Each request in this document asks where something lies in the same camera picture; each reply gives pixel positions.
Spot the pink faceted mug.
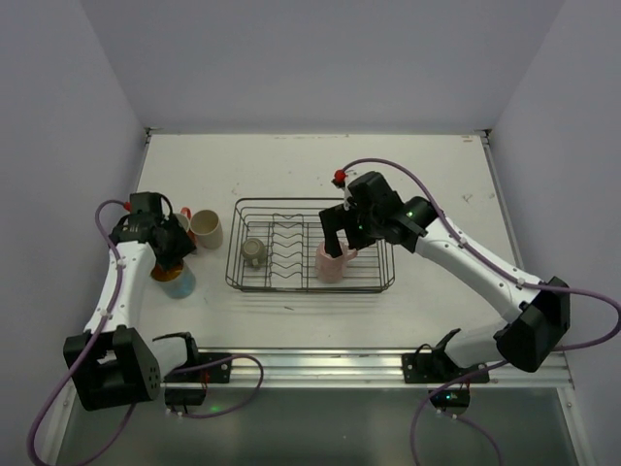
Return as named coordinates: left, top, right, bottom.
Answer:
left=314, top=242, right=358, bottom=284

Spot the orange mug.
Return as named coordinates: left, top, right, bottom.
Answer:
left=173, top=207, right=196, bottom=244

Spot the beige tumbler cup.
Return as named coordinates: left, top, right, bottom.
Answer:
left=190, top=210, right=223, bottom=250

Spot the blue butterfly mug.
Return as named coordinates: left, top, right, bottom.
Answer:
left=150, top=262, right=196, bottom=299

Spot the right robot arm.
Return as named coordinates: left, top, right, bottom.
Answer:
left=319, top=170, right=570, bottom=382

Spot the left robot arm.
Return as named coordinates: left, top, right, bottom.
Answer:
left=63, top=191, right=198, bottom=412

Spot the small olive green mug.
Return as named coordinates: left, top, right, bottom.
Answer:
left=242, top=238, right=267, bottom=267

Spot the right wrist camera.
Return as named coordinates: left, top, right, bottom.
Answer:
left=332, top=169, right=351, bottom=211

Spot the dark wire dish rack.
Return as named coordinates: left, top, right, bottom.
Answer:
left=225, top=197, right=396, bottom=293

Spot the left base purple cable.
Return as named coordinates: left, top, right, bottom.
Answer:
left=167, top=354, right=266, bottom=419

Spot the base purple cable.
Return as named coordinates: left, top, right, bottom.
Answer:
left=405, top=361, right=510, bottom=466
left=167, top=354, right=266, bottom=419

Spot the right black base bracket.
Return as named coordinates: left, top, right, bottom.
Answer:
left=400, top=328, right=489, bottom=409

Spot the black base bracket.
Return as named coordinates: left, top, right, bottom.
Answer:
left=151, top=332, right=231, bottom=414
left=400, top=328, right=489, bottom=409

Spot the left black base bracket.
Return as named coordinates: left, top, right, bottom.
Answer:
left=151, top=332, right=231, bottom=414

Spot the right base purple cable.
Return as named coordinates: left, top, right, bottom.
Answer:
left=405, top=361, right=510, bottom=466

